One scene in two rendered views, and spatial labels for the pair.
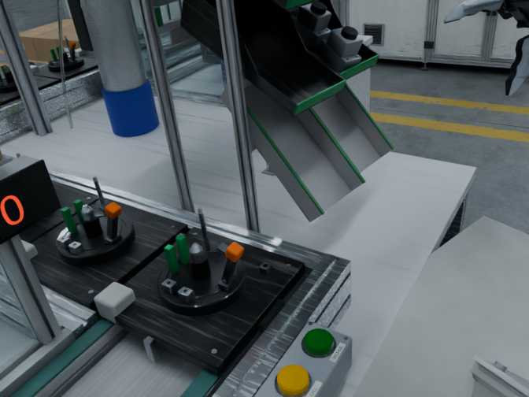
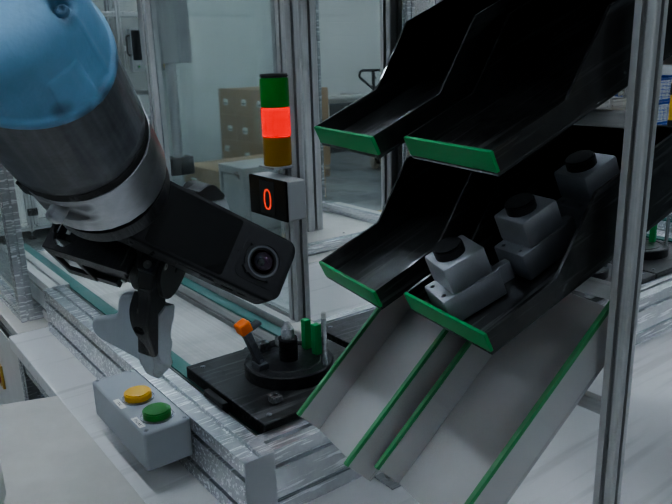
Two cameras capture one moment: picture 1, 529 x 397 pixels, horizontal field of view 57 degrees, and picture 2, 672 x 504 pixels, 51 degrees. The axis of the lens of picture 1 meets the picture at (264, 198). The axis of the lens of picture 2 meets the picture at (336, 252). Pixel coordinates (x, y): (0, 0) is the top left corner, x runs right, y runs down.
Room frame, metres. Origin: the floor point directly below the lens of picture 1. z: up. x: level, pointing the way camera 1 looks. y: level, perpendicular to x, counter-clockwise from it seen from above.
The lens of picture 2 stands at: (0.97, -0.83, 1.45)
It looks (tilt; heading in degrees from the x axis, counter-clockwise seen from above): 16 degrees down; 107
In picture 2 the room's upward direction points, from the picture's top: 2 degrees counter-clockwise
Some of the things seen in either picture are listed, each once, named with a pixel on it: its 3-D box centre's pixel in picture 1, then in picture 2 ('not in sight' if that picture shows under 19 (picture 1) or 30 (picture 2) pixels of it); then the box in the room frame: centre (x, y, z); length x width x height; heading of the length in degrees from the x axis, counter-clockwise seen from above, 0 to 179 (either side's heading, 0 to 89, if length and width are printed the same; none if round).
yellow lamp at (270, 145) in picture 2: not in sight; (277, 150); (0.52, 0.32, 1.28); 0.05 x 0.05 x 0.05
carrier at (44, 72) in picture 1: (63, 56); not in sight; (2.01, 0.74, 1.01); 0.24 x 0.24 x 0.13; 54
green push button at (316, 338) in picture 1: (318, 343); (157, 414); (0.46, -0.05, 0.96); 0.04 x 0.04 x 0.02
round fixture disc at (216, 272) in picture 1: (202, 279); (289, 364); (0.60, 0.11, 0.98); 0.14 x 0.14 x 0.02
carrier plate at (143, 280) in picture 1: (204, 288); (289, 375); (0.60, 0.11, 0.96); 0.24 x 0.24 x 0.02; 54
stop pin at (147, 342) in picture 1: (151, 349); not in sight; (0.50, 0.19, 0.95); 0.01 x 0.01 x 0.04; 54
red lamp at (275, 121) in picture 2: not in sight; (275, 121); (0.52, 0.32, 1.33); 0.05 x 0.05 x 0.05
